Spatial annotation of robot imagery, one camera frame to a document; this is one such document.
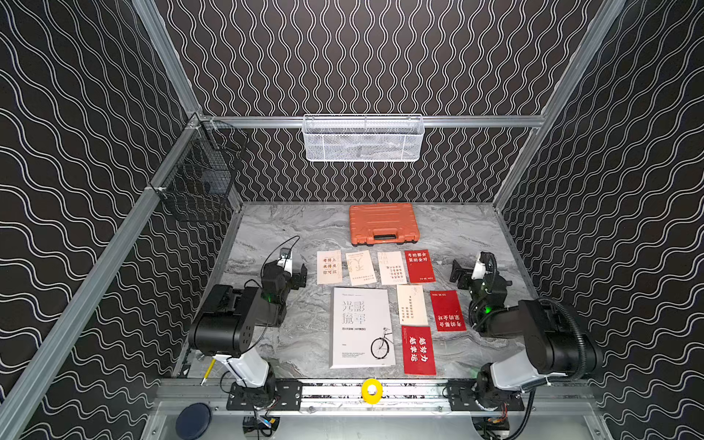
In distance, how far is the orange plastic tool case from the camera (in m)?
1.06

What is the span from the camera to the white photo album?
2.63ft

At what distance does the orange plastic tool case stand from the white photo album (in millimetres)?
204
